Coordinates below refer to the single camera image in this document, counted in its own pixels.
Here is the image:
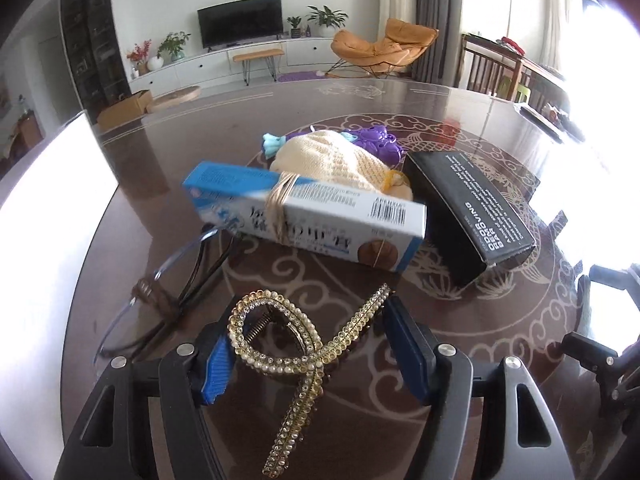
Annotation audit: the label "wooden stool with metal legs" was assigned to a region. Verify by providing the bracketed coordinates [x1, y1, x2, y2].
[232, 49, 286, 86]

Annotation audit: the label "purple plastic toy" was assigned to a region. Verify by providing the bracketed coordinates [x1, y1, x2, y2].
[341, 126, 403, 166]

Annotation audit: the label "light blue plastic toy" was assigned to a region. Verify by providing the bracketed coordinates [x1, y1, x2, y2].
[261, 131, 291, 161]

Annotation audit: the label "orange lounge chair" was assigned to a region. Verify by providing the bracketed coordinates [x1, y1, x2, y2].
[327, 17, 440, 80]

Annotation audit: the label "gold pearl rhinestone hair clip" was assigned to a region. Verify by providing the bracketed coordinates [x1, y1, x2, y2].
[227, 282, 392, 478]

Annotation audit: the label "dark glass display cabinet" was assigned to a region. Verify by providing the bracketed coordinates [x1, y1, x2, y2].
[60, 0, 132, 111]

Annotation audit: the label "blue white toothpaste box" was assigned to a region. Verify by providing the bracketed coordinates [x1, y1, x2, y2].
[181, 161, 428, 274]

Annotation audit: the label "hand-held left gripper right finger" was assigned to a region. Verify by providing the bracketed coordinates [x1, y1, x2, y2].
[384, 296, 573, 480]

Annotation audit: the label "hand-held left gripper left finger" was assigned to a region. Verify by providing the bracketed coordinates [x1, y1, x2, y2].
[54, 322, 238, 480]

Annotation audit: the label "brown cardboard box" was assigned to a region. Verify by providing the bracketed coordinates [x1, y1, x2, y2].
[96, 89, 153, 128]

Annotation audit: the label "wooden side cabinet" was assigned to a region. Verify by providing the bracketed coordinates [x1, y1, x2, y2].
[0, 110, 45, 163]

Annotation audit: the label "white television cabinet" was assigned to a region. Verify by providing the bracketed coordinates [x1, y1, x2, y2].
[127, 36, 351, 97]

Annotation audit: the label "leafy plant in pale pot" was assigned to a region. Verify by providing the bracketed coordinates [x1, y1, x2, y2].
[157, 31, 192, 63]

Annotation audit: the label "red flower arrangement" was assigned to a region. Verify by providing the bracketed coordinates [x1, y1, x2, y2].
[126, 40, 152, 76]

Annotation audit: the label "grey curtain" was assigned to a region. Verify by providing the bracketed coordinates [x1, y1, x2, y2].
[416, 0, 466, 86]

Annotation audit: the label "dark wooden chair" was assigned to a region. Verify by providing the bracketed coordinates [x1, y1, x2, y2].
[459, 32, 571, 111]

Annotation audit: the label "clear rimless eyeglasses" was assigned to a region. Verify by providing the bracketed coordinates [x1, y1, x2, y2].
[92, 225, 236, 361]

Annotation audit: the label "black flat television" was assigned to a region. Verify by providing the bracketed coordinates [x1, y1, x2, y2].
[197, 0, 284, 52]

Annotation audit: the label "cream knitted pouch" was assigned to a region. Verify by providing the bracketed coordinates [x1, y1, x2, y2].
[269, 130, 414, 206]

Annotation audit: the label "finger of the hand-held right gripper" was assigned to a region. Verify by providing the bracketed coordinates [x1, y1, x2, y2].
[560, 332, 621, 378]
[576, 262, 640, 343]

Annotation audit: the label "purple floor mat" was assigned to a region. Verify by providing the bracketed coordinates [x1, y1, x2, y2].
[276, 71, 328, 84]

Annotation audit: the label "dark patterned wooden desktop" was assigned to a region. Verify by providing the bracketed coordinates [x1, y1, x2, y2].
[60, 77, 640, 480]

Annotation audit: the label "black cardboard box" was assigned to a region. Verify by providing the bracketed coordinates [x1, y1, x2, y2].
[402, 150, 538, 288]

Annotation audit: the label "large green potted plant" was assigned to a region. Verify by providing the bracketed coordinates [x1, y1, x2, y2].
[306, 5, 349, 38]

